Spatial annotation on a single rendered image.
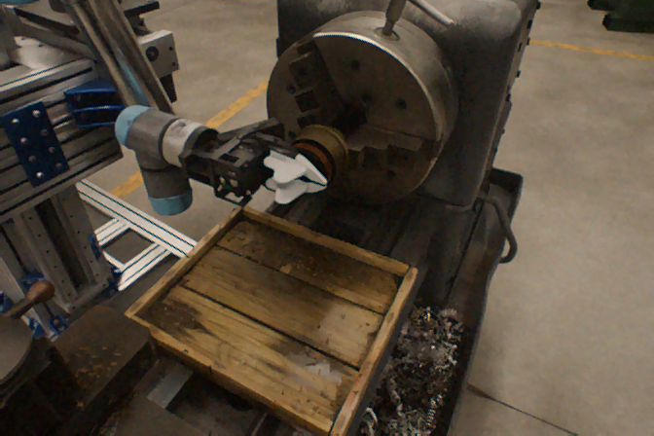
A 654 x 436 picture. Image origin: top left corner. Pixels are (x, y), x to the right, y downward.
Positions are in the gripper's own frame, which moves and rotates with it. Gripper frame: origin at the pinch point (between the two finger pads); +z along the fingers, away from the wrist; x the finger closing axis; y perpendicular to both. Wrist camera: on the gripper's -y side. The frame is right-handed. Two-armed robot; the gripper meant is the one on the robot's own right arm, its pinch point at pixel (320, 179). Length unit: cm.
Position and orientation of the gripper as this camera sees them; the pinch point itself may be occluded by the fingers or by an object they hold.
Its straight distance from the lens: 63.5
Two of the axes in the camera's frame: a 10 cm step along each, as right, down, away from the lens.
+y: -4.9, 5.4, -6.9
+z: 8.7, 3.0, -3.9
